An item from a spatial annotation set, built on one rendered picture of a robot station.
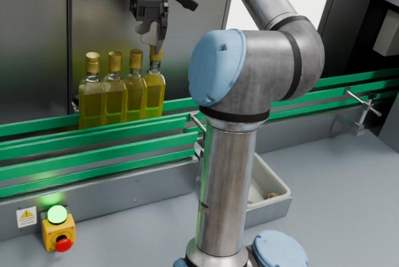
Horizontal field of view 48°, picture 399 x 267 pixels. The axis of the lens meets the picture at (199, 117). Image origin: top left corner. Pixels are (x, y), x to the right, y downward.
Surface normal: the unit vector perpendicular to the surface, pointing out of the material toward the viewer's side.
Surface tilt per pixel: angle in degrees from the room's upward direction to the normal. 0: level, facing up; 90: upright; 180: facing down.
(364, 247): 0
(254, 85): 77
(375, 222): 0
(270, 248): 10
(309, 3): 90
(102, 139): 90
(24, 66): 90
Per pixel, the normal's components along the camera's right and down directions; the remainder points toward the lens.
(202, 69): -0.89, -0.07
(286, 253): 0.30, -0.83
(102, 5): 0.47, 0.55
